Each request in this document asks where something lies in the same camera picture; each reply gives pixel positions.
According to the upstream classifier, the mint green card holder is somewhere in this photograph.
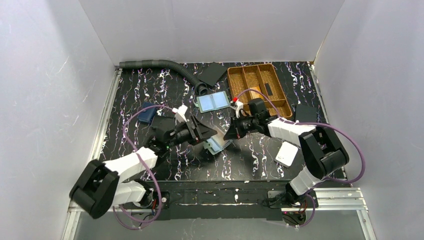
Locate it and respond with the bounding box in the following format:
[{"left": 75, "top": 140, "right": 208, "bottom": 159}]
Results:
[{"left": 203, "top": 132, "right": 233, "bottom": 155}]

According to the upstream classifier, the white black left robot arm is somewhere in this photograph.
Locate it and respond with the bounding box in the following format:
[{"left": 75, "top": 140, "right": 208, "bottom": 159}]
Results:
[{"left": 69, "top": 116, "right": 218, "bottom": 219}]

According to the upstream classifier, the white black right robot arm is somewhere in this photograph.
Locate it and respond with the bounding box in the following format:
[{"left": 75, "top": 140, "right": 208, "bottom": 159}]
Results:
[{"left": 223, "top": 98, "right": 350, "bottom": 203}]

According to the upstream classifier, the open mint card holder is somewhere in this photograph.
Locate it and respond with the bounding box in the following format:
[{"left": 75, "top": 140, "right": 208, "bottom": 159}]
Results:
[{"left": 194, "top": 91, "right": 230, "bottom": 113}]

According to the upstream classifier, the orange card in tray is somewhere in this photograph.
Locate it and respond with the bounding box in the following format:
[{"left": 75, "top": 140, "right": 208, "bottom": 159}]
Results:
[{"left": 249, "top": 86, "right": 264, "bottom": 100}]

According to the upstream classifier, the black card in tray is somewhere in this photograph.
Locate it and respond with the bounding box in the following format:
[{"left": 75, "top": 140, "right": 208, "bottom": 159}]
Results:
[{"left": 264, "top": 83, "right": 273, "bottom": 96}]

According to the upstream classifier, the black snap wallet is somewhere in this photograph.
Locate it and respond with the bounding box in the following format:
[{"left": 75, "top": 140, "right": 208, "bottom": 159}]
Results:
[{"left": 150, "top": 115, "right": 175, "bottom": 129}]

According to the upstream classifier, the navy blue wallet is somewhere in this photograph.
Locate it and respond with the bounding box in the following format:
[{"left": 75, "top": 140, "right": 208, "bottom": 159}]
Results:
[{"left": 137, "top": 102, "right": 157, "bottom": 125}]

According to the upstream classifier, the wicker divided tray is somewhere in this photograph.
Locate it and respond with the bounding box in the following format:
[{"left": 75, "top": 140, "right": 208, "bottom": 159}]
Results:
[{"left": 227, "top": 63, "right": 293, "bottom": 119}]

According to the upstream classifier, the white rectangular box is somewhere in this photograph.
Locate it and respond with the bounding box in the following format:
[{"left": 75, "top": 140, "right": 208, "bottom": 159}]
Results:
[{"left": 275, "top": 141, "right": 299, "bottom": 168}]

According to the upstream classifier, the black flat pad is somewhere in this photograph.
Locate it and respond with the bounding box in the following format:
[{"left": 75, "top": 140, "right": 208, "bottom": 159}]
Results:
[{"left": 198, "top": 62, "right": 228, "bottom": 87}]

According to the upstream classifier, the black flat wallet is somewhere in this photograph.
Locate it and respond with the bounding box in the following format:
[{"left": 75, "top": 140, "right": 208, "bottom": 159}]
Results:
[{"left": 294, "top": 104, "right": 318, "bottom": 123}]

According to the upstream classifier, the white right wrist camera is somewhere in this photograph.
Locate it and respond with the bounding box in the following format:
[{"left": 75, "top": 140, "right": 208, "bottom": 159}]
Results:
[{"left": 230, "top": 97, "right": 244, "bottom": 119}]

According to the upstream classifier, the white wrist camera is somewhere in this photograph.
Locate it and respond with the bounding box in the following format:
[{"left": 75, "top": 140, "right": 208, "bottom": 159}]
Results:
[
  {"left": 172, "top": 104, "right": 188, "bottom": 123},
  {"left": 230, "top": 97, "right": 244, "bottom": 119}
]

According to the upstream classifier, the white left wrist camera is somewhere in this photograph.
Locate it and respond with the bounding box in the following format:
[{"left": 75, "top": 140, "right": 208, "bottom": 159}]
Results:
[{"left": 172, "top": 104, "right": 188, "bottom": 123}]

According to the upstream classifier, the grey corrugated hose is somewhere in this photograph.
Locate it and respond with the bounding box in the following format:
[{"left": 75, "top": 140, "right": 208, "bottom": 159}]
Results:
[{"left": 119, "top": 59, "right": 210, "bottom": 97}]

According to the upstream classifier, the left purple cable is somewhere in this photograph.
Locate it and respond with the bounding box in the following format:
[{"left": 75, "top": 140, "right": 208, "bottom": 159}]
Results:
[{"left": 111, "top": 104, "right": 176, "bottom": 231}]

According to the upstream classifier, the purple cable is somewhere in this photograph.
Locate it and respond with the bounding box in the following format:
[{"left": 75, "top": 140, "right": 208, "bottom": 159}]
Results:
[
  {"left": 111, "top": 104, "right": 176, "bottom": 231},
  {"left": 235, "top": 88, "right": 367, "bottom": 229}
]

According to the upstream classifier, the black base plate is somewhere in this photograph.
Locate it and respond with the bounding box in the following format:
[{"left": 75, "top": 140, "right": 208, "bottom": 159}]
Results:
[{"left": 119, "top": 179, "right": 319, "bottom": 222}]

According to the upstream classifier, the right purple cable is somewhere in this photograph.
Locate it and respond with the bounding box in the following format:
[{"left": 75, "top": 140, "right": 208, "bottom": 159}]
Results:
[{"left": 235, "top": 88, "right": 367, "bottom": 229}]

